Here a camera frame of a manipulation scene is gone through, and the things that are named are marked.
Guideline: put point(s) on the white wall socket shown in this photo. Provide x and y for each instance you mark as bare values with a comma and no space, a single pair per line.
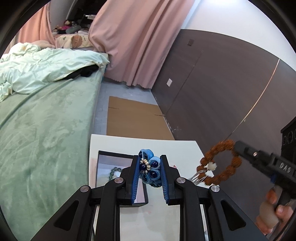
169,82

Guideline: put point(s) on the pink curtain at left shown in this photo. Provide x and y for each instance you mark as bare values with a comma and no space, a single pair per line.
38,27

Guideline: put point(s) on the silver metal hair clip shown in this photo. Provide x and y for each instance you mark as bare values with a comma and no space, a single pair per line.
199,176

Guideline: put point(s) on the floral pillow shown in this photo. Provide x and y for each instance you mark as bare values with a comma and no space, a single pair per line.
73,41

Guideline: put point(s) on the flattened brown cardboard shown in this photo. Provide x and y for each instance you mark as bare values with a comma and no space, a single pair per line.
134,119

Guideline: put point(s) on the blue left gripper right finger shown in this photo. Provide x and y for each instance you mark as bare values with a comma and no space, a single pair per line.
164,178

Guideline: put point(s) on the pale green crumpled duvet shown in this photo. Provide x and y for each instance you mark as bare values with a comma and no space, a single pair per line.
28,67

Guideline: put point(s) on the pink curtain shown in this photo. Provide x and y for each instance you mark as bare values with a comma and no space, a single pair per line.
38,27
137,36

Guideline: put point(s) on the blue fabric flower hair accessory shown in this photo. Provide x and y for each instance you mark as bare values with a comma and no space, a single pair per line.
150,168

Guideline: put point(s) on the person's right hand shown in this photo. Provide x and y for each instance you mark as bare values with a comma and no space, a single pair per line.
273,216

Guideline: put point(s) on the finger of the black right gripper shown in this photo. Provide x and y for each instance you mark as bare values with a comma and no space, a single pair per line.
259,159

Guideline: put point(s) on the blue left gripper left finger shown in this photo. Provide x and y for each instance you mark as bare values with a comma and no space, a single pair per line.
134,173

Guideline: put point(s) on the green bed blanket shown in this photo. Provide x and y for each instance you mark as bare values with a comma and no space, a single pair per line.
45,150

